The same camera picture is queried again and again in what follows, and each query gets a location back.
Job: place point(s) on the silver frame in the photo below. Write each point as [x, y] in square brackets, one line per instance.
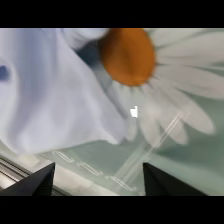
[13, 171]

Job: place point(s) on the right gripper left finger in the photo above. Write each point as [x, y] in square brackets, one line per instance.
[37, 184]

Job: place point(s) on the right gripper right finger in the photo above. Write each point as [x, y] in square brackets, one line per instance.
[164, 183]

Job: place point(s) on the light blue shirt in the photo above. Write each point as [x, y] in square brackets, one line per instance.
[50, 100]

